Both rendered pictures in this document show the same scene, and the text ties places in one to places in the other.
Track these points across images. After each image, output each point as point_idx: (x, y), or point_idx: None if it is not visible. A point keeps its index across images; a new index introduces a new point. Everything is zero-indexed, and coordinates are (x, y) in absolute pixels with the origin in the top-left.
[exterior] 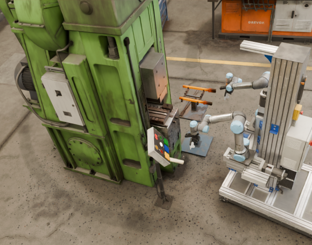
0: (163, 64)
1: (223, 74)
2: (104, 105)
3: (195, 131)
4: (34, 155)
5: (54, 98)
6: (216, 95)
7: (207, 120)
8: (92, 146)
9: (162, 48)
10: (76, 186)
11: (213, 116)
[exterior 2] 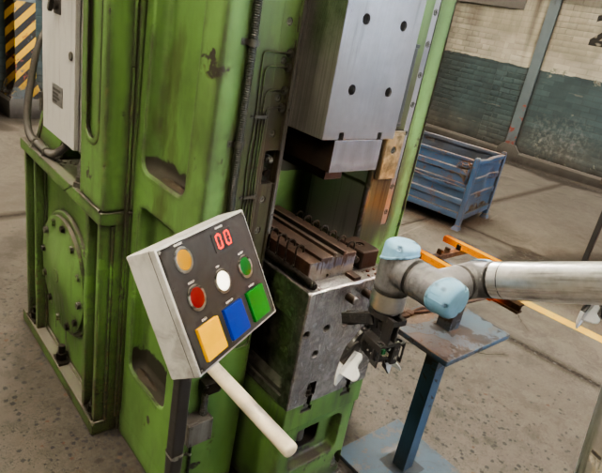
0: (408, 42)
1: (573, 351)
2: (146, 87)
3: (393, 297)
4: (7, 263)
5: (48, 29)
6: (532, 383)
7: (473, 269)
8: (80, 251)
9: (433, 49)
10: None
11: (515, 261)
